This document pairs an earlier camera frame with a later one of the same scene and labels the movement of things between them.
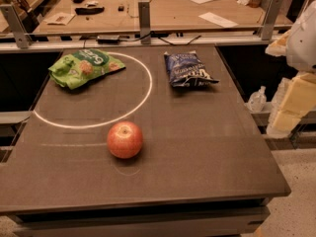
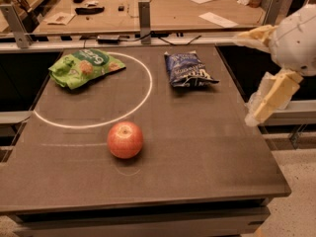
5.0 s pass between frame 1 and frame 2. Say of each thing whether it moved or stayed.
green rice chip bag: stayed
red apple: stayed
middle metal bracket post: stayed
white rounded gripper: moved
